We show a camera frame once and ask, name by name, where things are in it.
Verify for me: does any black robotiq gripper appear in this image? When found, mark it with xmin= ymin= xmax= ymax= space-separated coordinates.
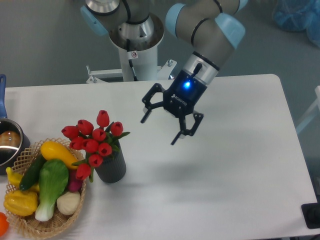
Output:
xmin=139 ymin=69 xmax=209 ymax=146

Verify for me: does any red tulip bouquet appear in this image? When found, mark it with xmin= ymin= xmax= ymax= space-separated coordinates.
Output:
xmin=61 ymin=110 xmax=130 ymax=182

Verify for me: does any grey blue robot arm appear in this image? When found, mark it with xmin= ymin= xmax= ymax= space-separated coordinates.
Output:
xmin=80 ymin=0 xmax=247 ymax=138

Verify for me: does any dark grey ribbed vase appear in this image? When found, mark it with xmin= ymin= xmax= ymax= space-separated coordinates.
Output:
xmin=95 ymin=141 xmax=127 ymax=184

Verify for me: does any red radish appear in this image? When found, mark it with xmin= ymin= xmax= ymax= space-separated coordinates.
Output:
xmin=67 ymin=170 xmax=83 ymax=192

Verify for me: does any yellow squash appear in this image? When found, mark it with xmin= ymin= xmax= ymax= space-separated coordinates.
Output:
xmin=40 ymin=141 xmax=78 ymax=170

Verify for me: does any green bok choy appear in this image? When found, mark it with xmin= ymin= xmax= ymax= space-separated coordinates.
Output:
xmin=35 ymin=159 xmax=69 ymax=222

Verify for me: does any blue plastic bag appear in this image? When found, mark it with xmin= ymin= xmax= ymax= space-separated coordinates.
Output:
xmin=272 ymin=0 xmax=320 ymax=47

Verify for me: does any white garlic bulb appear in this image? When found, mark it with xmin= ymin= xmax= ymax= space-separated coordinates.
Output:
xmin=56 ymin=191 xmax=81 ymax=216

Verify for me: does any green cucumber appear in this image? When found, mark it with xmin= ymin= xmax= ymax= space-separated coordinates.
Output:
xmin=19 ymin=154 xmax=47 ymax=191

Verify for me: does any woven wicker basket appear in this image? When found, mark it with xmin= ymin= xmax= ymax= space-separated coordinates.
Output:
xmin=4 ymin=138 xmax=87 ymax=240

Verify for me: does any black device at table edge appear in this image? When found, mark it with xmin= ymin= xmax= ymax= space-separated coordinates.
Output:
xmin=301 ymin=203 xmax=320 ymax=229

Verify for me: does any small yellow gourd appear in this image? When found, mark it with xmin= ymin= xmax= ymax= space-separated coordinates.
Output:
xmin=5 ymin=166 xmax=41 ymax=193

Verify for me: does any yellow bell pepper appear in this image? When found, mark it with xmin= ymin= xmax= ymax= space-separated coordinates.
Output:
xmin=3 ymin=190 xmax=38 ymax=217

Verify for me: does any orange bell pepper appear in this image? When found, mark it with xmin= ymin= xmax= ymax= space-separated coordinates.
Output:
xmin=0 ymin=212 xmax=9 ymax=237

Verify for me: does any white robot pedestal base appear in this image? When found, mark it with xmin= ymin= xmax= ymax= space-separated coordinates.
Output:
xmin=86 ymin=13 xmax=177 ymax=83

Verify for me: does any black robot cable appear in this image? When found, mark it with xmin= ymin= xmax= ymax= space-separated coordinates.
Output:
xmin=125 ymin=38 xmax=139 ymax=82

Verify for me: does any white frame at right edge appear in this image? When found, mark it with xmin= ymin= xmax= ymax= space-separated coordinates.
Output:
xmin=295 ymin=85 xmax=320 ymax=135

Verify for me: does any grey pot blue handle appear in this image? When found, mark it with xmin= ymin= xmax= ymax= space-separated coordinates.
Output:
xmin=0 ymin=74 xmax=30 ymax=176

